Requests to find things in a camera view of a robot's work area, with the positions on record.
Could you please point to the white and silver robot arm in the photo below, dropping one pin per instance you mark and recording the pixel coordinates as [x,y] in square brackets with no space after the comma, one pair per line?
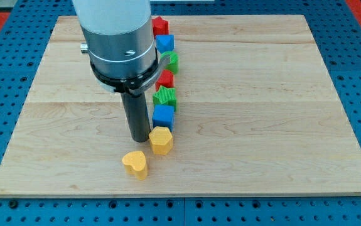
[120,44]

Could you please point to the yellow hexagon block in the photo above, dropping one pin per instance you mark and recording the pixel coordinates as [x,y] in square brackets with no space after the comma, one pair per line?
[161,140]

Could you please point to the yellow heart block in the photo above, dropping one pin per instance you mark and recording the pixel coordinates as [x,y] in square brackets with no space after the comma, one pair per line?
[135,164]

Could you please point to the blue cube block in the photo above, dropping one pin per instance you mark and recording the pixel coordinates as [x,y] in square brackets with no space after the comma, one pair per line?
[163,116]

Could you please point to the green star block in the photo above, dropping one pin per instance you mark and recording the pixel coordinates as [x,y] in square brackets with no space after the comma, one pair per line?
[165,96]

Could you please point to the red block middle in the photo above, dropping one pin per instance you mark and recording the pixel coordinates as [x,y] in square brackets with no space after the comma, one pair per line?
[166,79]

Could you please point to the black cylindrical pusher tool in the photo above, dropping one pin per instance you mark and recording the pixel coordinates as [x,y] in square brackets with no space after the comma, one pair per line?
[137,116]

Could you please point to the green cylinder block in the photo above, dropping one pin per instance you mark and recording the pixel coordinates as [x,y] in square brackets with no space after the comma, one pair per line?
[173,65]

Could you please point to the blue pyramid-top block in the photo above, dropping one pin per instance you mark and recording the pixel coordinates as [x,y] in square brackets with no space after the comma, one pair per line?
[165,43]

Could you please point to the wooden board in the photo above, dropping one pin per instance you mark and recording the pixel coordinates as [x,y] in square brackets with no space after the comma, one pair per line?
[257,116]

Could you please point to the red star block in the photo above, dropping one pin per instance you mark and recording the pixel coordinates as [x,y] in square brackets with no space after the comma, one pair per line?
[160,26]

